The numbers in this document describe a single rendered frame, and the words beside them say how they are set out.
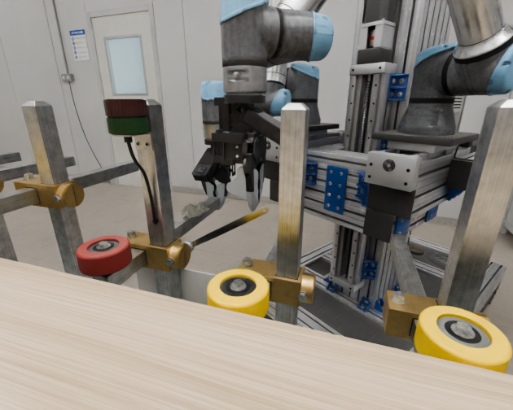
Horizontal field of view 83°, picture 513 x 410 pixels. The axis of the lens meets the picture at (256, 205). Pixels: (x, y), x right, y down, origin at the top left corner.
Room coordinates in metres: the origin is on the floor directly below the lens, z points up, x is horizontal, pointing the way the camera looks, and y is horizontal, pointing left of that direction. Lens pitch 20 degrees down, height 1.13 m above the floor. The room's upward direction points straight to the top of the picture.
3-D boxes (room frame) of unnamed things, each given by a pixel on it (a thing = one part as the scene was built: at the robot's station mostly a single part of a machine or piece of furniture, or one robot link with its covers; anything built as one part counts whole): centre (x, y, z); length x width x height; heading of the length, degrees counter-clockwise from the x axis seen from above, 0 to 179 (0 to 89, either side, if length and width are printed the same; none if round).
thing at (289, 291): (0.43, -0.03, 0.83); 0.14 x 0.06 x 0.05; 72
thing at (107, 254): (0.42, 0.25, 0.85); 0.08 x 0.08 x 0.11
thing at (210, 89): (0.85, 0.11, 1.13); 0.09 x 0.08 x 0.11; 159
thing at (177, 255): (0.51, 0.20, 0.85); 0.14 x 0.06 x 0.05; 72
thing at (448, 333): (0.24, -0.21, 0.85); 0.08 x 0.08 x 0.11
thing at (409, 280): (0.42, -0.28, 0.81); 0.44 x 0.03 x 0.04; 162
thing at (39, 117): (0.58, 0.42, 0.89); 0.04 x 0.04 x 0.48; 72
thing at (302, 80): (1.28, -0.19, 1.21); 0.13 x 0.12 x 0.14; 69
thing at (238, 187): (0.52, 0.03, 0.97); 0.06 x 0.03 x 0.09; 72
